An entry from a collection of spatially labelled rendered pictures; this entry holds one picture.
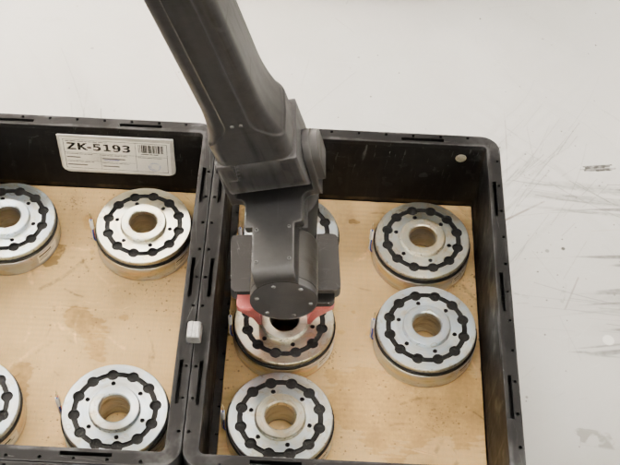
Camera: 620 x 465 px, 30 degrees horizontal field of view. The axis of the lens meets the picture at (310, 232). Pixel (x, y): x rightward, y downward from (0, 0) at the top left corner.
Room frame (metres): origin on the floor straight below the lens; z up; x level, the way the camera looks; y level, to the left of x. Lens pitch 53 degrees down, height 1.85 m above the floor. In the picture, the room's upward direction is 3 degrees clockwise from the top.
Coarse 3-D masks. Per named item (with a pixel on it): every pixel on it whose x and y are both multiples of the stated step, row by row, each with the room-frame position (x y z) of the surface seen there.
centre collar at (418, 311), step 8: (424, 304) 0.66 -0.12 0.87; (408, 312) 0.65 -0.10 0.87; (416, 312) 0.65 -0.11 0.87; (424, 312) 0.65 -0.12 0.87; (432, 312) 0.65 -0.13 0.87; (440, 312) 0.65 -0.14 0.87; (408, 320) 0.64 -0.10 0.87; (440, 320) 0.64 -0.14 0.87; (448, 320) 0.64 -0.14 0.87; (408, 328) 0.63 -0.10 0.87; (448, 328) 0.63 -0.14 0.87; (408, 336) 0.62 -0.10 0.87; (416, 336) 0.62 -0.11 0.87; (440, 336) 0.62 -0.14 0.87; (448, 336) 0.62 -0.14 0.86; (416, 344) 0.61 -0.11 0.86; (424, 344) 0.61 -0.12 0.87; (432, 344) 0.61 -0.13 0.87; (440, 344) 0.61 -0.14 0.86
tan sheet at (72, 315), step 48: (48, 192) 0.80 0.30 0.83; (96, 192) 0.81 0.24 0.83; (0, 288) 0.67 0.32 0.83; (48, 288) 0.68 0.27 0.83; (96, 288) 0.68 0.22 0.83; (144, 288) 0.68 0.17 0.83; (0, 336) 0.61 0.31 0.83; (48, 336) 0.62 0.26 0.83; (96, 336) 0.62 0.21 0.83; (144, 336) 0.62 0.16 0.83; (48, 384) 0.56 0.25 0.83; (48, 432) 0.51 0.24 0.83
